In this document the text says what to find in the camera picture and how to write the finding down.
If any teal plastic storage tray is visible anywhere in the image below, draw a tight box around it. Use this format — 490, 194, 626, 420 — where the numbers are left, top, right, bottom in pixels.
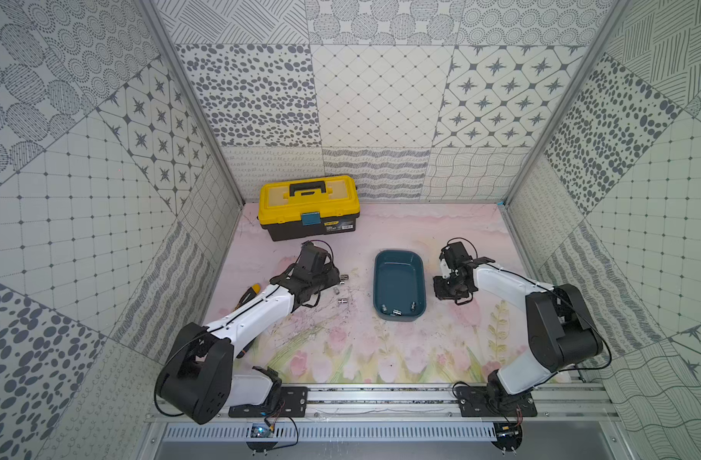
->
373, 249, 426, 322

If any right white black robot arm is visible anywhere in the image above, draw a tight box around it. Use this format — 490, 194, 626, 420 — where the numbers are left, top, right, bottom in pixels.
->
433, 252, 607, 399

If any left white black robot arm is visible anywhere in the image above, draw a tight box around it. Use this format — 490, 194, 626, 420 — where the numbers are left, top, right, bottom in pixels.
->
153, 240, 341, 425

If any yellow black plastic toolbox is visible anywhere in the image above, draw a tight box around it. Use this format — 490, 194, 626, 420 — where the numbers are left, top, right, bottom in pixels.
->
258, 176, 360, 242

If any right controller board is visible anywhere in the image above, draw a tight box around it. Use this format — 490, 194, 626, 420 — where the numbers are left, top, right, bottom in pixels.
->
492, 423, 523, 453

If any controller board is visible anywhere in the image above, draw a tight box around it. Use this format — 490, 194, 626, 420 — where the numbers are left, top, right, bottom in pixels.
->
492, 423, 523, 453
246, 424, 278, 453

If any left controller board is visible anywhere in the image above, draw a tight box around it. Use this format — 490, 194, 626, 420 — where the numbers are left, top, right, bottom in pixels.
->
246, 424, 278, 453

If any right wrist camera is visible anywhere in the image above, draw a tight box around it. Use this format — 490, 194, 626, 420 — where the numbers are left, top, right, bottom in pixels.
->
440, 241, 472, 279

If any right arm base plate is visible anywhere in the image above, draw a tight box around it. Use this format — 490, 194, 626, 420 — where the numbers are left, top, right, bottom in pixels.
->
452, 383, 538, 419

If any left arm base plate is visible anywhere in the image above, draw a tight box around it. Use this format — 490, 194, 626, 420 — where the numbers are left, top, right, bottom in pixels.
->
228, 386, 308, 418

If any aluminium mounting rail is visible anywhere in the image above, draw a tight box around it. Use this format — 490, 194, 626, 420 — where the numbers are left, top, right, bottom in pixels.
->
145, 381, 621, 425

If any white slotted cable duct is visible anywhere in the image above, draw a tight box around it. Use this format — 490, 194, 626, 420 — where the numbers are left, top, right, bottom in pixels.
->
163, 421, 494, 442

